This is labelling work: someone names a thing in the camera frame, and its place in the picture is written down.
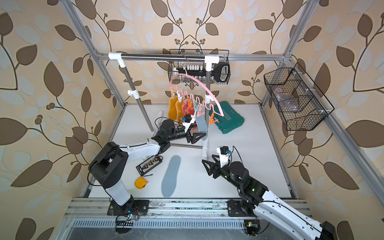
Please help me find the aluminium frame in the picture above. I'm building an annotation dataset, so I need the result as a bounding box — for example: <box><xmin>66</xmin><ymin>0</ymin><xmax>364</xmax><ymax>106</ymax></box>
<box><xmin>44</xmin><ymin>0</ymin><xmax>384</xmax><ymax>240</ymax></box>

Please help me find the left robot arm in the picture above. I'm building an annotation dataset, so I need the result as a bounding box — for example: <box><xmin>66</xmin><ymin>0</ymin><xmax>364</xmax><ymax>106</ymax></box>
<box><xmin>88</xmin><ymin>119</ymin><xmax>207</xmax><ymax>207</ymax></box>

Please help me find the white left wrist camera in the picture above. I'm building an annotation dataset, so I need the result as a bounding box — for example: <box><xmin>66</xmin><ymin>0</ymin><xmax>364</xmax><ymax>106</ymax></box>
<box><xmin>182</xmin><ymin>115</ymin><xmax>196</xmax><ymax>132</ymax></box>

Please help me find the black wire basket wall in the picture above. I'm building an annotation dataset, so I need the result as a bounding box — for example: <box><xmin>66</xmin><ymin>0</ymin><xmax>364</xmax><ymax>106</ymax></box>
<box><xmin>264</xmin><ymin>63</ymin><xmax>335</xmax><ymax>131</ymax></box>
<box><xmin>168</xmin><ymin>49</ymin><xmax>231</xmax><ymax>85</ymax></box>

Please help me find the black wire basket back wall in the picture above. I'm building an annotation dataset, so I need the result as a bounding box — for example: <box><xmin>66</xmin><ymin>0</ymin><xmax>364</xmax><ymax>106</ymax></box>
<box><xmin>168</xmin><ymin>49</ymin><xmax>231</xmax><ymax>85</ymax></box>

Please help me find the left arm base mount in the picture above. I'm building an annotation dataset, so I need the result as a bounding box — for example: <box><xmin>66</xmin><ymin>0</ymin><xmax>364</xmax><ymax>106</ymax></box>
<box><xmin>107</xmin><ymin>197</ymin><xmax>150</xmax><ymax>234</ymax></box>

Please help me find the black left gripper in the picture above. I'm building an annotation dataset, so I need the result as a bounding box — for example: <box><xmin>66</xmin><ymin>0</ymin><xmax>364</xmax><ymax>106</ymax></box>
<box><xmin>168</xmin><ymin>122</ymin><xmax>209</xmax><ymax>147</ymax></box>

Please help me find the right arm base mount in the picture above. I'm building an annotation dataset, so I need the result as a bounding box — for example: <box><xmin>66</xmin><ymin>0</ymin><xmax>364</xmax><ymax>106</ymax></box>
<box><xmin>227</xmin><ymin>200</ymin><xmax>255</xmax><ymax>217</ymax></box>

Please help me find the pink multi-clip hanger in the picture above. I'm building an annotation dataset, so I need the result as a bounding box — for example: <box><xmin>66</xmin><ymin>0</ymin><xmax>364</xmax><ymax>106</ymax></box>
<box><xmin>169</xmin><ymin>73</ymin><xmax>225</xmax><ymax>118</ymax></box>

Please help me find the light blue insole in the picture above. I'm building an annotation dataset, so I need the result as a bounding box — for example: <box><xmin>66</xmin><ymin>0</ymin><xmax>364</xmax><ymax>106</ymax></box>
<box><xmin>195</xmin><ymin>104</ymin><xmax>208</xmax><ymax>141</ymax></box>
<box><xmin>161</xmin><ymin>155</ymin><xmax>181</xmax><ymax>198</ymax></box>

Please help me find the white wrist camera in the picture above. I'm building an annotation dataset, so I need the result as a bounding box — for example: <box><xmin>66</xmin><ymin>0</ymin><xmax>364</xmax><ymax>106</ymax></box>
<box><xmin>217</xmin><ymin>146</ymin><xmax>232</xmax><ymax>168</ymax></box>
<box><xmin>182</xmin><ymin>115</ymin><xmax>196</xmax><ymax>132</ymax></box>

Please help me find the black wire basket right wall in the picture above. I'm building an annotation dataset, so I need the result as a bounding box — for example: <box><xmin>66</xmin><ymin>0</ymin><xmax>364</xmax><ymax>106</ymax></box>
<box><xmin>264</xmin><ymin>63</ymin><xmax>335</xmax><ymax>131</ymax></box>

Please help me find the green plastic tool case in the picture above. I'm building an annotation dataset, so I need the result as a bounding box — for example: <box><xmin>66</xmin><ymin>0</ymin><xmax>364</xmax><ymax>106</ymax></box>
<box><xmin>215</xmin><ymin>101</ymin><xmax>245</xmax><ymax>134</ymax></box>

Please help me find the orange clothes peg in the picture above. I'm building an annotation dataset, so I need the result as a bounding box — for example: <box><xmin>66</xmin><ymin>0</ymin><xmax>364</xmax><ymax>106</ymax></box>
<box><xmin>209</xmin><ymin>112</ymin><xmax>218</xmax><ymax>125</ymax></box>

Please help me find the plastic bag in basket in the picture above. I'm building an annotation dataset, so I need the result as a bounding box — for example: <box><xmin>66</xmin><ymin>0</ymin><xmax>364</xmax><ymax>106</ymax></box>
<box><xmin>273</xmin><ymin>88</ymin><xmax>300</xmax><ymax>112</ymax></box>

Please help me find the small electronics board with wires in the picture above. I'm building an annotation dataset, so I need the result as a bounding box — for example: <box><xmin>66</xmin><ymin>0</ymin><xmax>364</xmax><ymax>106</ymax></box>
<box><xmin>244</xmin><ymin>220</ymin><xmax>260</xmax><ymax>236</ymax></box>

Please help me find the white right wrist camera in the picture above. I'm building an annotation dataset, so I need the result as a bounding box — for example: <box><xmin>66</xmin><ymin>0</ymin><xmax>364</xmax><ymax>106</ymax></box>
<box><xmin>217</xmin><ymin>146</ymin><xmax>232</xmax><ymax>168</ymax></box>

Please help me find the yellow tape measure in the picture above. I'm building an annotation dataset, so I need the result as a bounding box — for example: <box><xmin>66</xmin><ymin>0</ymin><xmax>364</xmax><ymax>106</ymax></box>
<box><xmin>135</xmin><ymin>177</ymin><xmax>148</xmax><ymax>190</ymax></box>

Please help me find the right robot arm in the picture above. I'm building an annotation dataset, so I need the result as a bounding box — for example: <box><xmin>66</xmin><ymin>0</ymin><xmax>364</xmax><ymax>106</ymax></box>
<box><xmin>202</xmin><ymin>155</ymin><xmax>337</xmax><ymax>240</ymax></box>

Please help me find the black socket bit set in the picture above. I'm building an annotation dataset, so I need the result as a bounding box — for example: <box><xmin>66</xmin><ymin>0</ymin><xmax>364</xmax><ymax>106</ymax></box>
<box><xmin>168</xmin><ymin>62</ymin><xmax>231</xmax><ymax>84</ymax></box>

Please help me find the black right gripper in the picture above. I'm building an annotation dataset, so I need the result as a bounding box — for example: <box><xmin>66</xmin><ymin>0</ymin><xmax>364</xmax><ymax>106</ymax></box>
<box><xmin>203</xmin><ymin>154</ymin><xmax>243</xmax><ymax>190</ymax></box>

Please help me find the orange yellow insole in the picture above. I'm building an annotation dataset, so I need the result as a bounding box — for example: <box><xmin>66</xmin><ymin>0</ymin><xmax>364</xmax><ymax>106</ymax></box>
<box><xmin>176</xmin><ymin>97</ymin><xmax>184</xmax><ymax>122</ymax></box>
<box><xmin>168</xmin><ymin>93</ymin><xmax>179</xmax><ymax>121</ymax></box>

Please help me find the red insole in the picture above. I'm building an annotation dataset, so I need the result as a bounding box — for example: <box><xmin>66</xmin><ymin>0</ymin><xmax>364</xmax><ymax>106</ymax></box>
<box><xmin>187</xmin><ymin>99</ymin><xmax>195</xmax><ymax>116</ymax></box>
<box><xmin>182</xmin><ymin>98</ymin><xmax>190</xmax><ymax>118</ymax></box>

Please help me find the white clothes rack with steel bars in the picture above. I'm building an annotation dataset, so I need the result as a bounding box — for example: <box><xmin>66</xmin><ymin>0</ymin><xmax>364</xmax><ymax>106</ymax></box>
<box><xmin>107</xmin><ymin>51</ymin><xmax>220</xmax><ymax>161</ymax></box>

